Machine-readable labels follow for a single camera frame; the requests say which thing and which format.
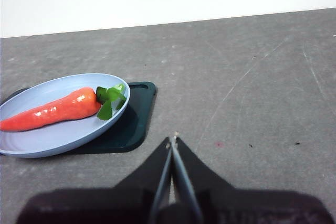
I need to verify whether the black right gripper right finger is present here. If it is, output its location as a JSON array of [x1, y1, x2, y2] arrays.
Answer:
[[172, 136, 332, 224]]

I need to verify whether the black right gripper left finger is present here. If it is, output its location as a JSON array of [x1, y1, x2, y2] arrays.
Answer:
[[15, 136, 174, 224]]

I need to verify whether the blue round plate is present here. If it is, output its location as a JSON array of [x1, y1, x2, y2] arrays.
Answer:
[[0, 73, 131, 159]]

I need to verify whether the orange carrot with green leaves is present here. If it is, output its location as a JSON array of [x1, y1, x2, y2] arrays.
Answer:
[[0, 83, 128, 133]]

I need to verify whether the black flat tray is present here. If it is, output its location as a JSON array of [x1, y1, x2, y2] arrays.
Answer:
[[0, 81, 159, 155]]

